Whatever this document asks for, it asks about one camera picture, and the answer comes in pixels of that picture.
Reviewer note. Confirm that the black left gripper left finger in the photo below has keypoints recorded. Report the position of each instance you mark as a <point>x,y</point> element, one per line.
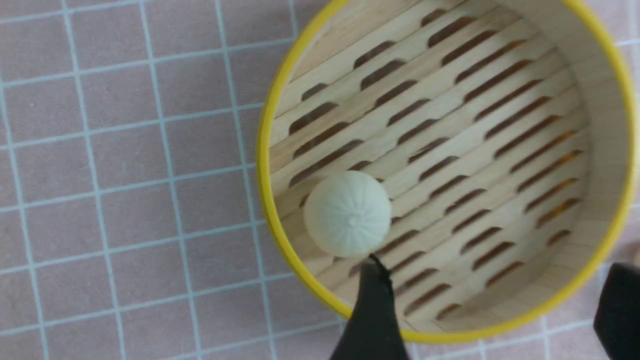
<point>372,332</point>

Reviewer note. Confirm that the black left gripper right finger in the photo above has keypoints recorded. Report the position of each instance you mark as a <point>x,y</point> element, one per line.
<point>617,319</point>

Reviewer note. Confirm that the white bun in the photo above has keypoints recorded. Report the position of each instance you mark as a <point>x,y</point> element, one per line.
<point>348,214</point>

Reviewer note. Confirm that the yellow bamboo steamer tray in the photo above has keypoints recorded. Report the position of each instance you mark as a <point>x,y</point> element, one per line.
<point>503,131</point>

